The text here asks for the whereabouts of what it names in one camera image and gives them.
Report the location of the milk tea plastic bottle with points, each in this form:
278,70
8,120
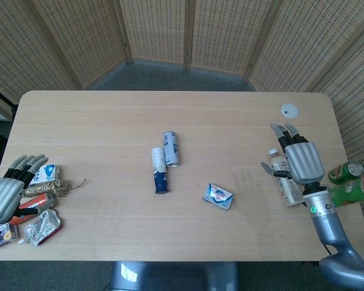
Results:
288,191

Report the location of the silver spout pouch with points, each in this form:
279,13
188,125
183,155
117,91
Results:
41,227

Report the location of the small purple snack packet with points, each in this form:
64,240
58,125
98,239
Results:
6,236

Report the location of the grey robot torso base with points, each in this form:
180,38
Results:
176,277

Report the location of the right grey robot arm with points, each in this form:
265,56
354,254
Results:
323,212

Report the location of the blue white cylinder bottle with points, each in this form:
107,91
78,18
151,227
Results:
160,175

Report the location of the woven bamboo screen panel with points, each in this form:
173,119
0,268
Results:
358,109
154,30
227,33
306,39
85,36
12,45

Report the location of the green drink can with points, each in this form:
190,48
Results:
344,174

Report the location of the black stand pole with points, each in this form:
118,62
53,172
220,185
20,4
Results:
1,95

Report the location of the white blue carton box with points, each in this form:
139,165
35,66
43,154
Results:
48,172

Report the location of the green chips tube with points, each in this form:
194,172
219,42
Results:
352,192

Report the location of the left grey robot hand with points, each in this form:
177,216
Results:
4,197

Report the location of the small blue white packet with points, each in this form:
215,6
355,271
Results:
218,197

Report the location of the orange snack package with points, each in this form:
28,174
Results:
33,203

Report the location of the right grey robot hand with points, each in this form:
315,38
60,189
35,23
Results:
303,160

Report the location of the white blue drink can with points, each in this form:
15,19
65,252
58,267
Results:
171,150

